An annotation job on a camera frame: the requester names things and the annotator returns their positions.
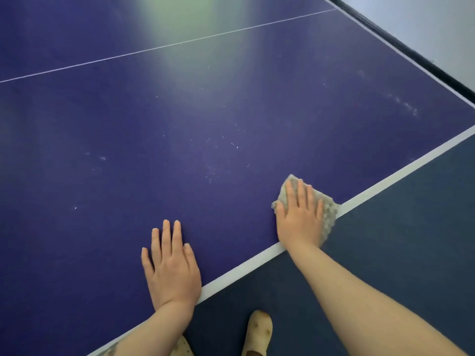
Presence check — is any cream slipper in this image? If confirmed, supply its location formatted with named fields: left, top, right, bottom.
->
left=241, top=310, right=274, bottom=356
left=173, top=335, right=194, bottom=356

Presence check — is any cream right slipper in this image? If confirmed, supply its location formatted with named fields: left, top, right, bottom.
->
left=241, top=310, right=274, bottom=356

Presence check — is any blue table tennis table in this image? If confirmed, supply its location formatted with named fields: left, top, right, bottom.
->
left=0, top=0, right=475, bottom=356

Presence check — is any person's right hand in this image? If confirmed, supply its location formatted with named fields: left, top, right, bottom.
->
left=275, top=180, right=324, bottom=251

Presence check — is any cream left slipper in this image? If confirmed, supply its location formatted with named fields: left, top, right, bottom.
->
left=173, top=335, right=194, bottom=356

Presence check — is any person's left forearm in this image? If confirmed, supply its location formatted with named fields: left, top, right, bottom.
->
left=107, top=300, right=195, bottom=356

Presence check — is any grey cleaning cloth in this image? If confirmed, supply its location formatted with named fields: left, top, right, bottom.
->
left=271, top=174, right=340, bottom=247

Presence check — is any person's right forearm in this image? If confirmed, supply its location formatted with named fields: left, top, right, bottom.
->
left=285, top=242, right=468, bottom=356

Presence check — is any person's left hand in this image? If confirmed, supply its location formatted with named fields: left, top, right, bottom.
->
left=141, top=220, right=202, bottom=312

